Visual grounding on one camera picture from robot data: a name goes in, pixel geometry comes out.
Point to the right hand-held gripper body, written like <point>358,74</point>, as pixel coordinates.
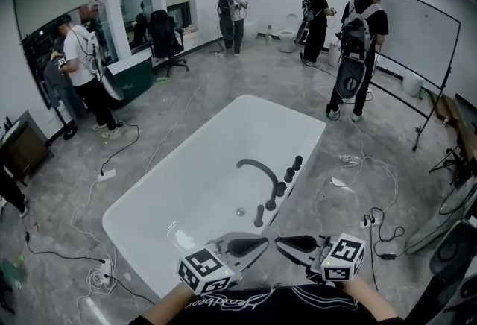
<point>343,260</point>

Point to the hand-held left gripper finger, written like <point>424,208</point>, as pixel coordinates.
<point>246,245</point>
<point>250,261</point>

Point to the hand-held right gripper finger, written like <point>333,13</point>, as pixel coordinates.
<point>296,243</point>
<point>303,258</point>

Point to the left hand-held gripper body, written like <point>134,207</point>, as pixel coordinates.
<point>205,271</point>

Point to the black shower head holder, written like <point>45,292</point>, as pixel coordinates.
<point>258,224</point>

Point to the black shower head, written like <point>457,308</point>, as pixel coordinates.
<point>259,212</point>

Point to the white bathtub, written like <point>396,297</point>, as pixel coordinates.
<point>194,182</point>

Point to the person's left forearm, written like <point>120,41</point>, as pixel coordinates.
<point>167,305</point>

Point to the person's right forearm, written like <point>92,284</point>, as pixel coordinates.
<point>367,297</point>

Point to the chrome bathtub drain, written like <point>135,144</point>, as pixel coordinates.
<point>241,211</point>

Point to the black power adapter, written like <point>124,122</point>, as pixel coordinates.
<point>388,256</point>

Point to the white power strip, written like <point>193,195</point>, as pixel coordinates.
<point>344,158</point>
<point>370,222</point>
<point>103,267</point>
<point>106,175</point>

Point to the person's black printed shirt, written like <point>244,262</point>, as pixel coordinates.
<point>283,306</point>

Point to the black curved faucet spout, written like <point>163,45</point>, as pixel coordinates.
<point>261,168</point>

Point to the black round device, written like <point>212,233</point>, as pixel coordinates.
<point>452,252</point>

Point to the black folding stand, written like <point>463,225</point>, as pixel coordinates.
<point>449,163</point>

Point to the wooden boards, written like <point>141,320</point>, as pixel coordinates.
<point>460,118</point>

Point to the white round stool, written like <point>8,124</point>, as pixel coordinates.
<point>412,85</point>

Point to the green floor item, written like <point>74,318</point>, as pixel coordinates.
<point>13,269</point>

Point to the white cylinder bin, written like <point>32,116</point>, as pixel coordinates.
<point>334,55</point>

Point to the black wheeled clothes rack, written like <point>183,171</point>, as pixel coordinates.
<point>69,131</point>

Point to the white toilet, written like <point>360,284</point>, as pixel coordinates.
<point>287,38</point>

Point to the dark wooden cabinet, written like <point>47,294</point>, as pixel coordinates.
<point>24,146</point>

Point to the black office chair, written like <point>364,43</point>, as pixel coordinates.
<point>164,36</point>

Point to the large wheeled whiteboard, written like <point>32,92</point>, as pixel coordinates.
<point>421,33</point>

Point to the grey hanging garment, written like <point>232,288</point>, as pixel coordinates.
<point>56,81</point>

